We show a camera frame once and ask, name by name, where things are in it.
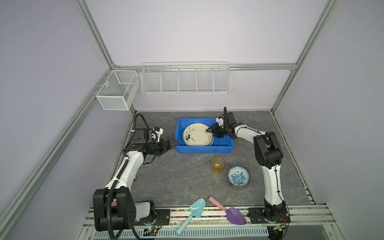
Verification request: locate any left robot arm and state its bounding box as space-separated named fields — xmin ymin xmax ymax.
xmin=93 ymin=113 xmax=179 ymax=240

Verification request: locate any light blue toy shovel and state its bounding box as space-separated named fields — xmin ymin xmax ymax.
xmin=176 ymin=198 xmax=206 ymax=236

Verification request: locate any cream floral plate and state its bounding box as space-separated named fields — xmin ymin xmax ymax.
xmin=183 ymin=123 xmax=214 ymax=147

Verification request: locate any white mesh wall basket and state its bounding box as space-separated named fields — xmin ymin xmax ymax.
xmin=96 ymin=70 xmax=140 ymax=111

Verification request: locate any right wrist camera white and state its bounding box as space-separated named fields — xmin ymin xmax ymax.
xmin=216 ymin=117 xmax=226 ymax=126

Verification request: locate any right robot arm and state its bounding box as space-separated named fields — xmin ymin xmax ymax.
xmin=206 ymin=108 xmax=291 ymax=224

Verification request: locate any blue patterned bowl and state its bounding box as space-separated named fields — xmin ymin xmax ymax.
xmin=227 ymin=165 xmax=251 ymax=186

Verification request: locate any green glass cup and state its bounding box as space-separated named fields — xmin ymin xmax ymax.
xmin=236 ymin=136 xmax=246 ymax=143

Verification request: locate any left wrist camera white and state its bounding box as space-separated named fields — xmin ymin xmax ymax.
xmin=151 ymin=127 xmax=164 ymax=142

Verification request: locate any white wire wall rack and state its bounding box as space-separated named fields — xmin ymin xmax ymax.
xmin=141 ymin=62 xmax=232 ymax=95

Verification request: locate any purple toy shovel pink handle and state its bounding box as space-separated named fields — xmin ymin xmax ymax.
xmin=209 ymin=196 xmax=247 ymax=226

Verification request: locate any blue plastic bin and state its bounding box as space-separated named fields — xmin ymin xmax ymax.
xmin=175 ymin=118 xmax=234 ymax=154

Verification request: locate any yellow glass cup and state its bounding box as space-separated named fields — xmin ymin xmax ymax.
xmin=211 ymin=157 xmax=226 ymax=173

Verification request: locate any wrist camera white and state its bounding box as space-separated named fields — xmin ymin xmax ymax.
xmin=216 ymin=117 xmax=226 ymax=126
xmin=151 ymin=127 xmax=164 ymax=142

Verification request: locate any red patterned bowl underneath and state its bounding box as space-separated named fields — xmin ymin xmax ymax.
xmin=230 ymin=183 xmax=250 ymax=190

